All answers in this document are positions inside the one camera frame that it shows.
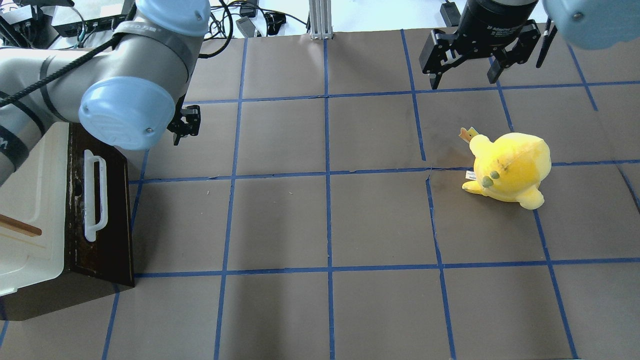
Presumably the white plastic storage box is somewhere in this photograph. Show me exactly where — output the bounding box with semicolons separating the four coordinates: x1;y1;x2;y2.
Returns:
0;122;69;296

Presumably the white drawer handle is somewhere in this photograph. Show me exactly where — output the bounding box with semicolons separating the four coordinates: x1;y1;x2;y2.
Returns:
83;149;109;243

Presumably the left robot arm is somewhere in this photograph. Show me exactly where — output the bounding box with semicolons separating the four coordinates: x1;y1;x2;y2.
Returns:
0;0;210;183

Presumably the aluminium frame post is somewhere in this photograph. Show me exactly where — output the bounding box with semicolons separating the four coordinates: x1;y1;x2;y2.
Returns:
308;0;334;40

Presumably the yellow plush toy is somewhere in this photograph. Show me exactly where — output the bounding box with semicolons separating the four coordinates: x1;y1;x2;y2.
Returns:
459;127;552;210

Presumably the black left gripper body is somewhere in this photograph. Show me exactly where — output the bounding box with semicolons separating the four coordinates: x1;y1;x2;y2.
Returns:
167;104;202;146

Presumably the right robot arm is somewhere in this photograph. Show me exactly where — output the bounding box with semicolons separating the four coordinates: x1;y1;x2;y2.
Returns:
419;0;640;90

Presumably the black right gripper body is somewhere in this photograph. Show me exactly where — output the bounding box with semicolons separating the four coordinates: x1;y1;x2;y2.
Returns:
419;0;541;75

